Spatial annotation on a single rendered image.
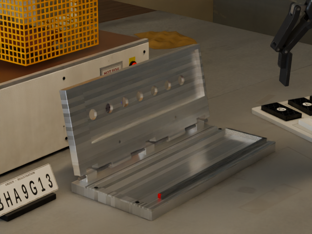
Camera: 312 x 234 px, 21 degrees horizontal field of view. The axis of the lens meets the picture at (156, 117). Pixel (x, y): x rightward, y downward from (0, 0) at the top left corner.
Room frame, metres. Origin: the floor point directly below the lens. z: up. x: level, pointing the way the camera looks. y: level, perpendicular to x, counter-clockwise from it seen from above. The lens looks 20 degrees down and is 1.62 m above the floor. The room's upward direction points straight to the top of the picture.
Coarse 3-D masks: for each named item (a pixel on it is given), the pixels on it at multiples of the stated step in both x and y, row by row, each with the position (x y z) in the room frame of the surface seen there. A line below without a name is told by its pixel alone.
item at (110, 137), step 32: (160, 64) 1.79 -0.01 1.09; (192, 64) 1.88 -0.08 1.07; (64, 96) 1.55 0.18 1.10; (96, 96) 1.62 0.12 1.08; (128, 96) 1.70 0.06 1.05; (160, 96) 1.77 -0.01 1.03; (192, 96) 1.86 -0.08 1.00; (96, 128) 1.61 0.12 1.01; (128, 128) 1.66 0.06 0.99; (160, 128) 1.73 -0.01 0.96; (96, 160) 1.57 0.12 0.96
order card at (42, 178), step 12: (48, 168) 1.54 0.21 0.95; (12, 180) 1.47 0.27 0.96; (24, 180) 1.49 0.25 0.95; (36, 180) 1.51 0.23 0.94; (48, 180) 1.52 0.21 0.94; (0, 192) 1.44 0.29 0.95; (12, 192) 1.46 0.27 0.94; (24, 192) 1.47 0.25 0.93; (36, 192) 1.49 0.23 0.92; (48, 192) 1.51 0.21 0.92; (0, 204) 1.43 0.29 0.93; (12, 204) 1.44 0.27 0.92; (24, 204) 1.46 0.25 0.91
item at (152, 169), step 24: (168, 144) 1.75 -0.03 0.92; (192, 144) 1.75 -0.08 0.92; (216, 144) 1.75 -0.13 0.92; (240, 144) 1.75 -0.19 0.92; (264, 144) 1.74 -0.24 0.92; (120, 168) 1.62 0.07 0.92; (144, 168) 1.62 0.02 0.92; (168, 168) 1.62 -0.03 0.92; (192, 168) 1.62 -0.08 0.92; (240, 168) 1.65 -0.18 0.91; (96, 192) 1.50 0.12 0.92; (120, 192) 1.50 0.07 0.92; (144, 192) 1.50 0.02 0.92; (192, 192) 1.52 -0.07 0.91; (144, 216) 1.43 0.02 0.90
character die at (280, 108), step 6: (276, 102) 2.03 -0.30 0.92; (264, 108) 2.00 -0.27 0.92; (270, 108) 1.99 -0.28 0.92; (276, 108) 1.99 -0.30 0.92; (282, 108) 1.99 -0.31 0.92; (288, 108) 1.99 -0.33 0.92; (276, 114) 1.96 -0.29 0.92; (282, 114) 1.95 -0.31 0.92; (288, 114) 1.95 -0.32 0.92; (294, 114) 1.95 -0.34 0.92; (300, 114) 1.95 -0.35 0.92; (288, 120) 1.93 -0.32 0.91
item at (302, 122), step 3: (300, 120) 1.90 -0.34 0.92; (303, 120) 1.90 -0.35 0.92; (306, 120) 1.91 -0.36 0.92; (309, 120) 1.91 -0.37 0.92; (300, 123) 1.90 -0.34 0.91; (303, 123) 1.89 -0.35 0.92; (306, 123) 1.88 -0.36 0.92; (309, 123) 1.88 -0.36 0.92; (303, 126) 1.89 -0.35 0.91; (306, 126) 1.88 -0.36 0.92; (309, 126) 1.87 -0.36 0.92; (309, 129) 1.87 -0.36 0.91
